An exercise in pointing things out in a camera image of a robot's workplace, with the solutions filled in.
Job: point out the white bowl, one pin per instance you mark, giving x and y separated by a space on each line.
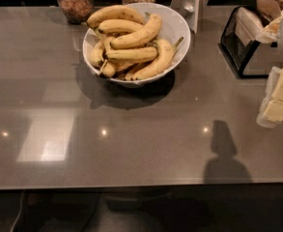
173 27

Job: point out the lower left yellow banana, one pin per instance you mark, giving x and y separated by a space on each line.
108 69

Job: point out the left small yellow banana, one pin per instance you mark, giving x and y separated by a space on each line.
96 54

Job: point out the glass jar with nuts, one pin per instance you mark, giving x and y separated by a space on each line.
76 11

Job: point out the middle horizontal yellow banana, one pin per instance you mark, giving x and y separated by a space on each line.
136 55

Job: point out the top yellow banana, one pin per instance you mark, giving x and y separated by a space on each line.
114 12

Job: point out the right curved yellow banana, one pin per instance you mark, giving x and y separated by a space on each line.
166 52

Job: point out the diagonal yellow banana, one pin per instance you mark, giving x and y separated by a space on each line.
140 37

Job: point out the brown cardboard box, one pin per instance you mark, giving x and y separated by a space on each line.
269 9

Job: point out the black napkin holder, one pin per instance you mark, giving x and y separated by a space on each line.
237 42

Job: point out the white stand with scoop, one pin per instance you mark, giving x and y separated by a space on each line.
191 11

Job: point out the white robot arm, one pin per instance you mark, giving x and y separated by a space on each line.
271 109

